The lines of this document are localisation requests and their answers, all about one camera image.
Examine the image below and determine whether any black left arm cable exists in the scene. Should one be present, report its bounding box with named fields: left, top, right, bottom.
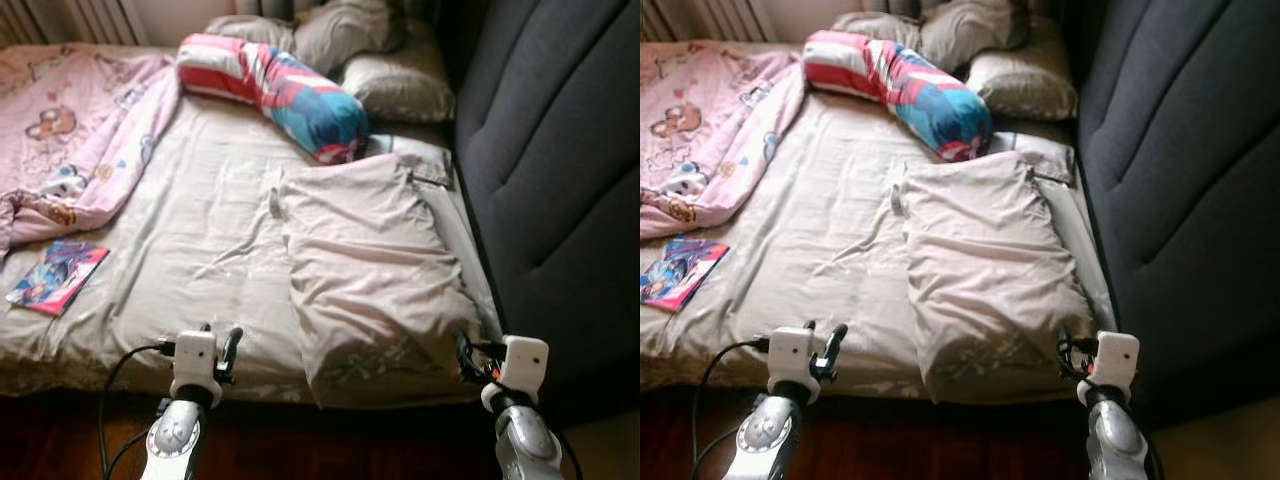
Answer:
left=690, top=338, right=773, bottom=480
left=98, top=342, right=179, bottom=480

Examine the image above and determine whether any red white blue bolster pillow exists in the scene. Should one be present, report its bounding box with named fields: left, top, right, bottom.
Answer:
left=175, top=33, right=369, bottom=164
left=802, top=30, right=993, bottom=163

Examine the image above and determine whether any white wall radiator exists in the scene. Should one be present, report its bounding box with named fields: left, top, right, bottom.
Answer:
left=640, top=0, right=771, bottom=43
left=0, top=0, right=151, bottom=46

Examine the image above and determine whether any beige floral bed sheet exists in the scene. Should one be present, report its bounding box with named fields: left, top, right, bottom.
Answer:
left=640, top=40, right=1116, bottom=406
left=0, top=40, right=501, bottom=406

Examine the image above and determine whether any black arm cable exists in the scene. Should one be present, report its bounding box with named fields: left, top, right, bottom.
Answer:
left=1066, top=336, right=1166, bottom=480
left=98, top=342, right=179, bottom=480
left=690, top=338, right=773, bottom=480
left=468, top=340, right=583, bottom=480

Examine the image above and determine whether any pink cartoon print quilt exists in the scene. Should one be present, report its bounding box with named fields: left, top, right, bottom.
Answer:
left=640, top=40, right=806, bottom=241
left=0, top=45, right=181, bottom=256

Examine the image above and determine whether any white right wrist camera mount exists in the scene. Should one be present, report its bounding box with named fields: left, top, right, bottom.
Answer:
left=1078, top=332, right=1141, bottom=406
left=482, top=335, right=551, bottom=411

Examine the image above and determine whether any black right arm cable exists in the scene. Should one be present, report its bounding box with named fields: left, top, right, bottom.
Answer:
left=1066, top=336, right=1166, bottom=480
left=468, top=340, right=583, bottom=480

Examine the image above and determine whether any large beige pillow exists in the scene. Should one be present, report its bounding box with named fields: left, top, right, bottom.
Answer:
left=278, top=152, right=486, bottom=409
left=900, top=150, right=1096, bottom=404

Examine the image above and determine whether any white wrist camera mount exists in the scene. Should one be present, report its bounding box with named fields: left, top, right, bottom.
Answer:
left=1078, top=332, right=1141, bottom=406
left=172, top=330, right=219, bottom=401
left=768, top=326, right=816, bottom=404
left=482, top=335, right=551, bottom=411

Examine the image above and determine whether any colourful comic book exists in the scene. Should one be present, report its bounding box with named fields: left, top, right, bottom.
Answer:
left=5, top=240, right=111, bottom=317
left=640, top=235, right=731, bottom=313

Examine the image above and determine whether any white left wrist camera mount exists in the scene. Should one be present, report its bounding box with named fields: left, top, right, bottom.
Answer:
left=172, top=330, right=219, bottom=401
left=768, top=326, right=816, bottom=404

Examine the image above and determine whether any dark grey upholstered sofa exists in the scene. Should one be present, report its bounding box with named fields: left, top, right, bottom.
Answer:
left=440, top=0, right=641, bottom=421
left=1065, top=0, right=1280, bottom=426

